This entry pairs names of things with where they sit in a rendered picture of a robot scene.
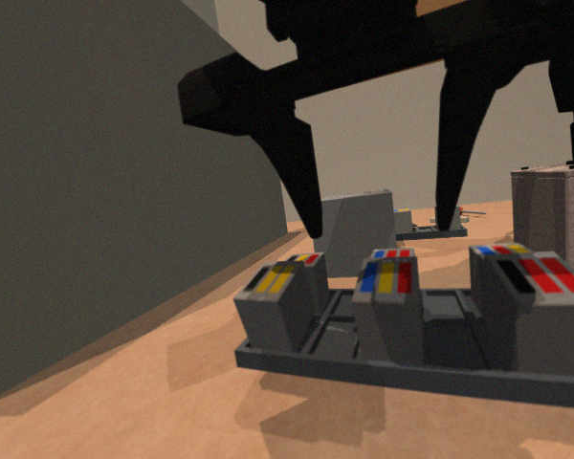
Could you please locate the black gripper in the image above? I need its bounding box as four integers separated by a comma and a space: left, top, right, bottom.
177, 0, 574, 239

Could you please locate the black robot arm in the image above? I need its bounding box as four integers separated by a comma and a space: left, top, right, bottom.
259, 0, 574, 164

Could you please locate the beige flat bar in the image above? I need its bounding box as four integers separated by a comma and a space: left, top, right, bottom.
430, 217, 470, 223

